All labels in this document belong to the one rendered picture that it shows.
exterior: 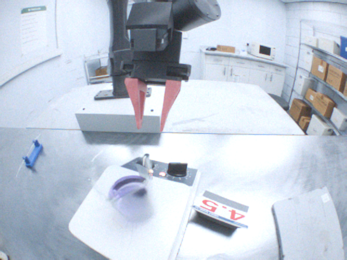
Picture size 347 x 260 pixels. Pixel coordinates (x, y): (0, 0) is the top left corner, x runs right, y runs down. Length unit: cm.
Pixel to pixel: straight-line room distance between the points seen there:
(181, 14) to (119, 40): 28
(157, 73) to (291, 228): 34
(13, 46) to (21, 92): 51
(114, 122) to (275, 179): 43
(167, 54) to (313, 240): 41
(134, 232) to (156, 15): 22
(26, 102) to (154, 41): 169
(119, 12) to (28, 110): 150
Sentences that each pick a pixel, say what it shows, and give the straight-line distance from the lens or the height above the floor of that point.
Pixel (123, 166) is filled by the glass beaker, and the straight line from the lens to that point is 15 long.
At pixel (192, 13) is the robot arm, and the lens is 20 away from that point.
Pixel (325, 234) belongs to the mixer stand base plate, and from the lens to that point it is 38.
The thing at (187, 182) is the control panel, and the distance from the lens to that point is 22.
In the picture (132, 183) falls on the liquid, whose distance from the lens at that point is 16.
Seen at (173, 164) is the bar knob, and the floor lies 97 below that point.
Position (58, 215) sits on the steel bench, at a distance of 34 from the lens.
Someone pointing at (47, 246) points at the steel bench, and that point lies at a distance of 34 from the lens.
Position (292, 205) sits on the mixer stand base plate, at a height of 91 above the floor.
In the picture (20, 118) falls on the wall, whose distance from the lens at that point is 173.
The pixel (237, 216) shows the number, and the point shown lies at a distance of 25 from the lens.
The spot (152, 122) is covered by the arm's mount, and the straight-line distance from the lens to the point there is 39.
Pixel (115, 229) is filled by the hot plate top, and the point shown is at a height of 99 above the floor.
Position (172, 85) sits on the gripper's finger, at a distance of 20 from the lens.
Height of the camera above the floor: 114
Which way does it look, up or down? 36 degrees down
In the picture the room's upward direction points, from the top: 1 degrees counter-clockwise
